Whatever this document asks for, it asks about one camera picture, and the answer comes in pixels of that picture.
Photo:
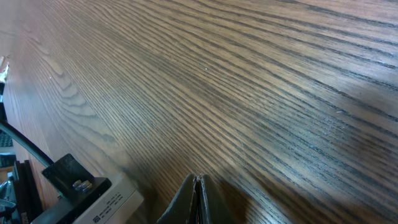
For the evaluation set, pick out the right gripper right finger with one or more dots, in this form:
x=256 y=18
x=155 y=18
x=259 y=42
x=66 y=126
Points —
x=212 y=208

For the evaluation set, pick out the grey power supply box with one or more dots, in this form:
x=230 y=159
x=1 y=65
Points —
x=115 y=205

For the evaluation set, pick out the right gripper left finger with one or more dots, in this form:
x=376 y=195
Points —
x=183 y=207

